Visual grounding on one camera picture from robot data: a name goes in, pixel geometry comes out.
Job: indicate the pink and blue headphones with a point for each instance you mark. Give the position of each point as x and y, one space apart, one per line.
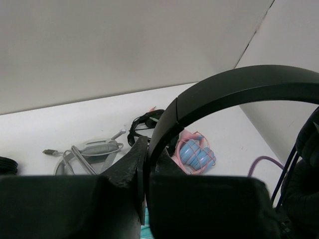
193 154

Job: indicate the black Panasonic headphones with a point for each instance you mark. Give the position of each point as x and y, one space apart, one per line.
298 208

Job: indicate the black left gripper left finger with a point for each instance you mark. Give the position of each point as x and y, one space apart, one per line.
106 206

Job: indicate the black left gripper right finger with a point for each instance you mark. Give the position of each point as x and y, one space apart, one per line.
206 207

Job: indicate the black wrapped headphones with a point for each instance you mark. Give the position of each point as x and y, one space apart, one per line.
149 121

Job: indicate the teal cat ear headphones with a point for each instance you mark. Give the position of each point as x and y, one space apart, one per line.
145 229

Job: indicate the grey white headphones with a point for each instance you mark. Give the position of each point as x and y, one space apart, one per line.
89 153

